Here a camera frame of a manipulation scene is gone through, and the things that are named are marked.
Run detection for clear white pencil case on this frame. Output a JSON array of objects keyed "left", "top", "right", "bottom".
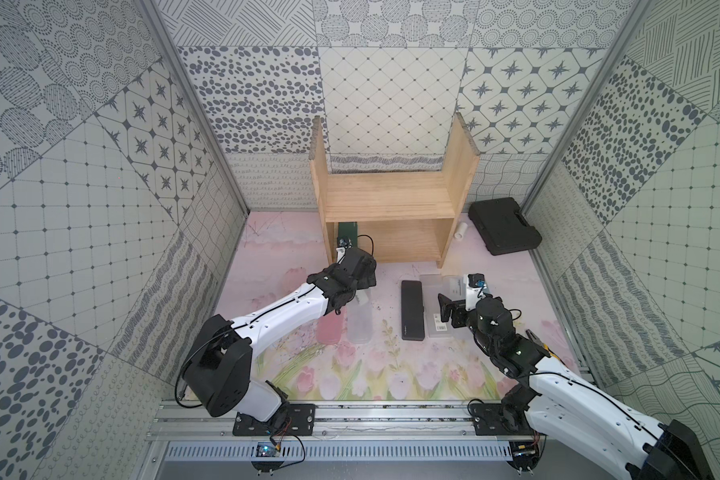
[{"left": 346, "top": 290, "right": 373, "bottom": 345}]

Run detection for dark green pencil case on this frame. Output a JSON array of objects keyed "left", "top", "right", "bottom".
[{"left": 336, "top": 222, "right": 358, "bottom": 247}]

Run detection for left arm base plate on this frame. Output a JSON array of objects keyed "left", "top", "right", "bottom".
[{"left": 233, "top": 403, "right": 316, "bottom": 437}]

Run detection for black plastic tool case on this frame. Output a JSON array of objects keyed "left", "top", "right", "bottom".
[{"left": 468, "top": 197, "right": 542, "bottom": 256}]

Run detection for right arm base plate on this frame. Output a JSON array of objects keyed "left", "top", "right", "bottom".
[{"left": 467, "top": 399, "right": 539, "bottom": 437}]

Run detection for aluminium mounting rail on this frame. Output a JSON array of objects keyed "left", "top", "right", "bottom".
[{"left": 146, "top": 398, "right": 637, "bottom": 442}]

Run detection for wooden shelf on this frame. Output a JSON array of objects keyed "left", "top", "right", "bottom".
[{"left": 309, "top": 113, "right": 479, "bottom": 268}]

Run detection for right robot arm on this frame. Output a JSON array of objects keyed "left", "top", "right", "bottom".
[{"left": 438, "top": 292, "right": 713, "bottom": 479}]

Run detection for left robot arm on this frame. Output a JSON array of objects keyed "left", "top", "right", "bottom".
[{"left": 177, "top": 247, "right": 377, "bottom": 427}]

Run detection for black pencil case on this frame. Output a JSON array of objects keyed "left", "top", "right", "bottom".
[{"left": 400, "top": 280, "right": 425, "bottom": 341}]

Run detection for pink pencil case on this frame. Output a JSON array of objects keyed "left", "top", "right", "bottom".
[{"left": 316, "top": 312, "right": 345, "bottom": 345}]

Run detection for clear pencil case with label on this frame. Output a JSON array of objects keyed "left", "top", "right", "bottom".
[{"left": 419, "top": 274, "right": 453, "bottom": 338}]

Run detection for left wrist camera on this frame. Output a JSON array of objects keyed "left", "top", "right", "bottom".
[{"left": 336, "top": 236, "right": 353, "bottom": 262}]

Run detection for white slotted cable duct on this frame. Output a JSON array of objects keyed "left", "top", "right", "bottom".
[{"left": 165, "top": 440, "right": 512, "bottom": 462}]

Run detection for yellow handled pliers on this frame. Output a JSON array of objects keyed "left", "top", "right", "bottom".
[{"left": 525, "top": 329, "right": 564, "bottom": 363}]

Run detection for small white roll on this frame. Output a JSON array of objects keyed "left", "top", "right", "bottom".
[{"left": 453, "top": 222, "right": 469, "bottom": 241}]

